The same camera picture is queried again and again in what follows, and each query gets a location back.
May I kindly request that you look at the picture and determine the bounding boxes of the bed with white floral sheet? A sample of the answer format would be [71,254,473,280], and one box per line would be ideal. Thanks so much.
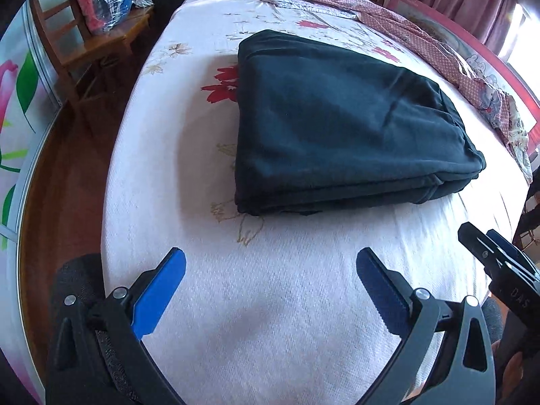
[101,0,532,405]

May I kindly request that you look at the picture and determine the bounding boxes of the wooden chair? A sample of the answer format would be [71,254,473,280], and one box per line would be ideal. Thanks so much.
[29,0,155,110]

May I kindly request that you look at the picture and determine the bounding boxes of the floral wardrobe door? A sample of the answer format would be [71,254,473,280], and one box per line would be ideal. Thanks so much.
[0,0,64,405]

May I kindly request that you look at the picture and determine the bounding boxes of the dark navy pants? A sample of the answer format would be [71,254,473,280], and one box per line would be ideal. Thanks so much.
[234,29,487,217]

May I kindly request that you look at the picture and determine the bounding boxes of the pink patterned quilt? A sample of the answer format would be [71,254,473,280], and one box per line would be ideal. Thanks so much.
[245,0,533,184]

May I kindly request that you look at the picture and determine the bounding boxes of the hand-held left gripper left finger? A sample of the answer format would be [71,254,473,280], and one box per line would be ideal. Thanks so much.
[46,247,187,405]

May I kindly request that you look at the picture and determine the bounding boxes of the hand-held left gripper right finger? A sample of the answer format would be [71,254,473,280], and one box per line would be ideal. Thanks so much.
[355,247,496,405]

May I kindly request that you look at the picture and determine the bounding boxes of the red folded cloth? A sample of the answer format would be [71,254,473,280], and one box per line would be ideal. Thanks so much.
[70,0,106,32]

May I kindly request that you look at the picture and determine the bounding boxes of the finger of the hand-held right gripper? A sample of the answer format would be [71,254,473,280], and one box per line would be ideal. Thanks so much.
[487,230,540,283]
[458,222,513,277]

